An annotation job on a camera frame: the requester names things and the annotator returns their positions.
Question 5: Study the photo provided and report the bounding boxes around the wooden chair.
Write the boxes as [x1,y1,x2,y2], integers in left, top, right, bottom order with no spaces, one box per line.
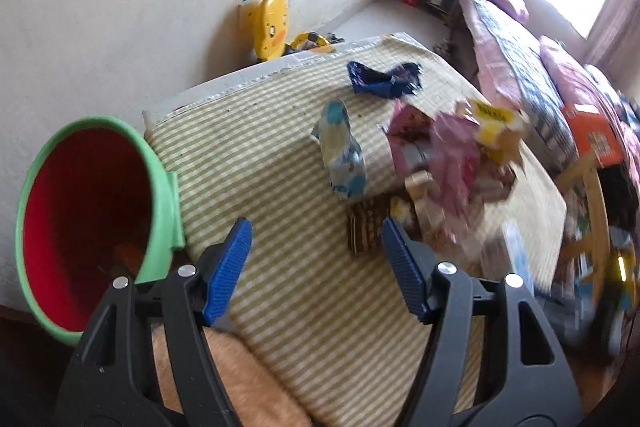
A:
[555,157,640,308]

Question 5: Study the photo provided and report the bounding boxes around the yellow toy excavator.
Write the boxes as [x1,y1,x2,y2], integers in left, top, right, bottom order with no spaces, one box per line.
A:
[287,32,343,55]

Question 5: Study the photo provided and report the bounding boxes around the yellow snack packet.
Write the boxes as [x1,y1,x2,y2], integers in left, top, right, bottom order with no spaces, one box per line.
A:
[455,99,531,165]

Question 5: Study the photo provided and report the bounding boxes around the pink curtain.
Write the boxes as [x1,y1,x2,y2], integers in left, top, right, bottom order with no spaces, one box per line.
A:
[582,0,640,68]

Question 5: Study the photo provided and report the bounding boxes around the yellow duck toy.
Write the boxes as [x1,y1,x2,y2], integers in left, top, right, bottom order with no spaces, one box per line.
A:
[252,0,288,62]

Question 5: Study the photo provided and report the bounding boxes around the light blue snack packet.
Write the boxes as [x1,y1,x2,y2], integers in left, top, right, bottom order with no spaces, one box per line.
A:
[310,99,367,200]

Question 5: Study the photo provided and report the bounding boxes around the pink pillow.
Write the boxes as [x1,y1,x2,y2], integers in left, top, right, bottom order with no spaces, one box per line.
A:
[540,36,616,118]

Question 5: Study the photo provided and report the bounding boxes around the green bucket with red inside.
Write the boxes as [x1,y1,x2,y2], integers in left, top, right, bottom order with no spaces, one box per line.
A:
[15,117,187,347]

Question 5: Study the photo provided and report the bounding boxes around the pale pink plastic wrapper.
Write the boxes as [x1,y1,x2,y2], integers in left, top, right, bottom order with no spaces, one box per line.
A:
[429,112,483,220]

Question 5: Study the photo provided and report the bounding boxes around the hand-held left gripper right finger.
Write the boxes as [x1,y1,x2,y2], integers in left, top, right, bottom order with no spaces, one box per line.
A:
[381,216,586,427]

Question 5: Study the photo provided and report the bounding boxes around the dark blue snack wrapper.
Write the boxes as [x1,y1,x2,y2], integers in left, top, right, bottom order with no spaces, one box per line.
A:
[347,61,422,99]

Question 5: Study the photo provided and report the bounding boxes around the yellow striped tablecloth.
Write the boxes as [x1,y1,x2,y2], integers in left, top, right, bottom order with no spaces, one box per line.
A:
[142,34,568,427]

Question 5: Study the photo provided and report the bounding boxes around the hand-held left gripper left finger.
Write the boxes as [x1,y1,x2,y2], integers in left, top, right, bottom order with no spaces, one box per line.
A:
[55,217,253,427]

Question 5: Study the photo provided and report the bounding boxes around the orange cardboard box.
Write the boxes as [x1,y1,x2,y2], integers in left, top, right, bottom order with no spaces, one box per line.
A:
[560,103,626,168]

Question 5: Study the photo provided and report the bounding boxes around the brown checkered wrapper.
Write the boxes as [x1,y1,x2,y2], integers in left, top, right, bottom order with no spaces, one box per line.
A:
[346,196,396,256]

